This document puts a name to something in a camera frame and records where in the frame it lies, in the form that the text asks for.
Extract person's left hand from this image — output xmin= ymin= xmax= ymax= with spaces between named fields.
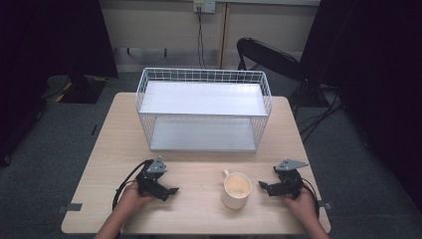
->
xmin=119 ymin=181 xmax=157 ymax=214

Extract wooden wall strip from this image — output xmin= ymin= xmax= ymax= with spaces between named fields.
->
xmin=216 ymin=2 xmax=231 ymax=70

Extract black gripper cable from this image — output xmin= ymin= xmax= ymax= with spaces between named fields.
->
xmin=111 ymin=158 xmax=149 ymax=212
xmin=301 ymin=177 xmax=321 ymax=219

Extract cream cup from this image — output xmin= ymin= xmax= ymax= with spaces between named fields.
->
xmin=220 ymin=169 xmax=253 ymax=211

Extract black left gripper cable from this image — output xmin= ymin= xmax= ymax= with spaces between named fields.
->
xmin=111 ymin=158 xmax=149 ymax=212

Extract white wall socket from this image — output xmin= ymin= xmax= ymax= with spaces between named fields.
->
xmin=193 ymin=0 xmax=217 ymax=15

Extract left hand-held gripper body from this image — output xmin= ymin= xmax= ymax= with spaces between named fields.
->
xmin=135 ymin=155 xmax=168 ymax=200

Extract white wire shelf rack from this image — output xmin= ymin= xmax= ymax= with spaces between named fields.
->
xmin=134 ymin=67 xmax=274 ymax=153

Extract black curtain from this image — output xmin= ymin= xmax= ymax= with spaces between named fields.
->
xmin=0 ymin=0 xmax=119 ymax=167
xmin=299 ymin=0 xmax=422 ymax=213

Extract person's right hand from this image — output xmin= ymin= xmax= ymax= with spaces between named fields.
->
xmin=282 ymin=187 xmax=318 ymax=221

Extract black chair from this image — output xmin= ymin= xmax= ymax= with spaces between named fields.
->
xmin=236 ymin=37 xmax=306 ymax=101

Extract black floor cables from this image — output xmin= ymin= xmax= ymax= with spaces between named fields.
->
xmin=292 ymin=83 xmax=346 ymax=144

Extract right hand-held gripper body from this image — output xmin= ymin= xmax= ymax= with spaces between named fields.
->
xmin=271 ymin=158 xmax=310 ymax=201

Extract black wall socket cable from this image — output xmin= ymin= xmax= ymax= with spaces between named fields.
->
xmin=196 ymin=6 xmax=209 ymax=70

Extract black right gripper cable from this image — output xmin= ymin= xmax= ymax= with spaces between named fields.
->
xmin=301 ymin=177 xmax=321 ymax=219

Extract black stand base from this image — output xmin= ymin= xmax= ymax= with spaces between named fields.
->
xmin=42 ymin=74 xmax=109 ymax=105

